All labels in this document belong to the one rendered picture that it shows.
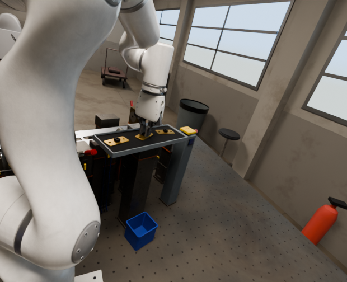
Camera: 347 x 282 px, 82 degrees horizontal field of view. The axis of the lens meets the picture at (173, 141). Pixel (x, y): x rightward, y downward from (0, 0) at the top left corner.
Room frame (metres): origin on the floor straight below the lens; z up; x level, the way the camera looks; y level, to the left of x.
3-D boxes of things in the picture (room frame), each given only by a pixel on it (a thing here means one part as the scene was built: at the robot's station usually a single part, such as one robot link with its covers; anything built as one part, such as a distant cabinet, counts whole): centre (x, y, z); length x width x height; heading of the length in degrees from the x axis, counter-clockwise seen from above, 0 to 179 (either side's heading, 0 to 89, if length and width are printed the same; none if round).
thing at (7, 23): (5.81, 5.13, 0.61); 0.68 x 0.56 x 1.22; 121
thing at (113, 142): (0.61, 0.19, 1.17); 0.08 x 0.04 x 0.01; 149
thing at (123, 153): (0.71, 0.11, 1.16); 0.37 x 0.14 x 0.02; 141
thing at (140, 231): (0.63, 0.04, 0.75); 0.11 x 0.10 x 0.09; 141
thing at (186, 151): (0.91, -0.06, 0.92); 0.08 x 0.08 x 0.44; 51
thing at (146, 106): (0.71, 0.12, 1.29); 0.10 x 0.07 x 0.11; 71
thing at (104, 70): (6.23, 2.32, 0.52); 1.28 x 0.75 x 1.03; 30
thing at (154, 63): (0.71, 0.12, 1.44); 0.09 x 0.08 x 0.13; 75
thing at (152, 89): (0.71, 0.12, 1.35); 0.09 x 0.08 x 0.03; 71
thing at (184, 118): (3.53, -0.20, 0.34); 0.54 x 0.53 x 0.67; 31
